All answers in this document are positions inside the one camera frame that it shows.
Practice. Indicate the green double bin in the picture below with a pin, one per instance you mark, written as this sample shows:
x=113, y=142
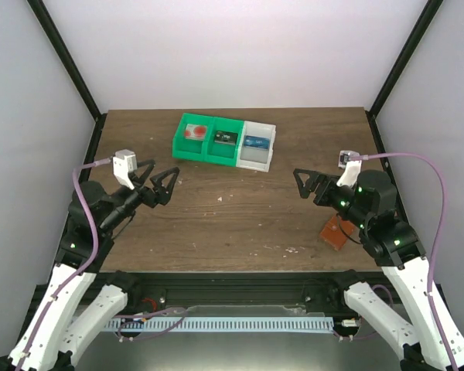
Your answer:
x=206, y=150

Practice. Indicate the blue card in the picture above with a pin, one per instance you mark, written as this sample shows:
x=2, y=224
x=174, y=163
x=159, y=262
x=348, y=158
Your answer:
x=251, y=141

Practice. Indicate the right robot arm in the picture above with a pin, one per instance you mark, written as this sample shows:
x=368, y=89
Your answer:
x=428, y=339

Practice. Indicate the light blue slotted cable duct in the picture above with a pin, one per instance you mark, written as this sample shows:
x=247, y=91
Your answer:
x=228, y=324

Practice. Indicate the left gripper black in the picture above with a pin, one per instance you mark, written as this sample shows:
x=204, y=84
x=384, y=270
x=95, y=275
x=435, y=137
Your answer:
x=162, y=195

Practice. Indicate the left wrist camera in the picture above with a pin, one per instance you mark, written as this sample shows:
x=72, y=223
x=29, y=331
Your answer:
x=124, y=163

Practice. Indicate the black aluminium frame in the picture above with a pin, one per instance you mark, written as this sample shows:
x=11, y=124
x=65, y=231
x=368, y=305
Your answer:
x=236, y=288

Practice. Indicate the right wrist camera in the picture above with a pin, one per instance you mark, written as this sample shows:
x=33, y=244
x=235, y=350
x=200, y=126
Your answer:
x=351, y=165

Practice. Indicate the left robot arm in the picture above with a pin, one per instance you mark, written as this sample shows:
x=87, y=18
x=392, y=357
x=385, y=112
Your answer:
x=106, y=193

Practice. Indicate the red white card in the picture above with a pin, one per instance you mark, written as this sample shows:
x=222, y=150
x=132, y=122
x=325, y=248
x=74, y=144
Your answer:
x=196, y=132

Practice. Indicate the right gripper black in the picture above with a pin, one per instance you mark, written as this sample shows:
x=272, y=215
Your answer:
x=326, y=182

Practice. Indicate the black card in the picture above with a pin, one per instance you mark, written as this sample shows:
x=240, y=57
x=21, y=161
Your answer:
x=225, y=138

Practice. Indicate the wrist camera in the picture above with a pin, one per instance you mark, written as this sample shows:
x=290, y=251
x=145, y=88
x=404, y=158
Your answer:
x=351, y=165
x=124, y=163

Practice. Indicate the white bin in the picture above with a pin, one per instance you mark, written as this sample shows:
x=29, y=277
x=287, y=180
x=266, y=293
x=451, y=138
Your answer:
x=255, y=149

